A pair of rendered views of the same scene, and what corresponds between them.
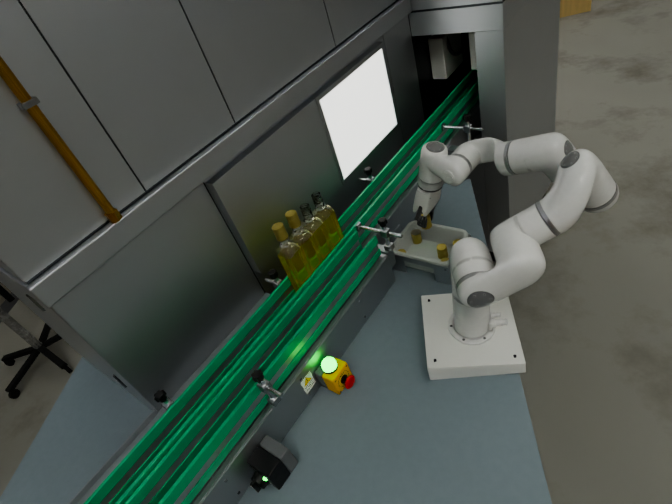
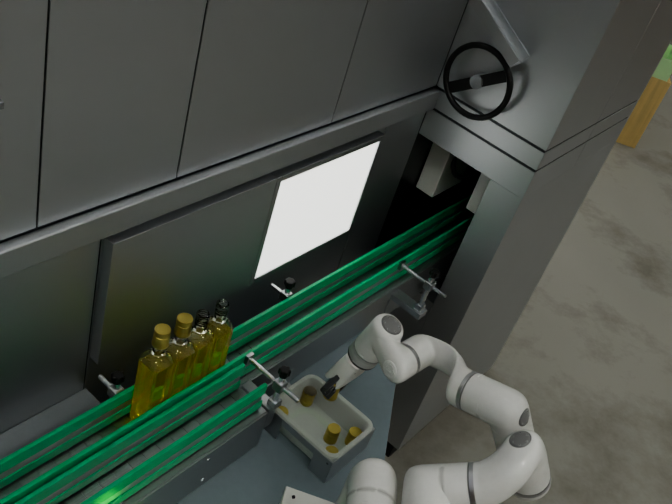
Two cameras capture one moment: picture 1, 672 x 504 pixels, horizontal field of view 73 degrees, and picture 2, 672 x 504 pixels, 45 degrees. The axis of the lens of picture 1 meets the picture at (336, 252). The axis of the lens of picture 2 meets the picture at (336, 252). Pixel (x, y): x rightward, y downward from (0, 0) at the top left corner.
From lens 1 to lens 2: 58 cm
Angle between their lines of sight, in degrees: 16
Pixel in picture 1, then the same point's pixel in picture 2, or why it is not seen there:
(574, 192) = (509, 477)
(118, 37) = (118, 56)
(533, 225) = (456, 488)
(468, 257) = (374, 487)
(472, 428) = not seen: outside the picture
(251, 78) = (223, 134)
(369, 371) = not seen: outside the picture
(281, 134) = (219, 208)
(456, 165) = (405, 362)
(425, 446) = not seen: outside the picture
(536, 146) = (496, 398)
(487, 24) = (508, 181)
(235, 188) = (133, 256)
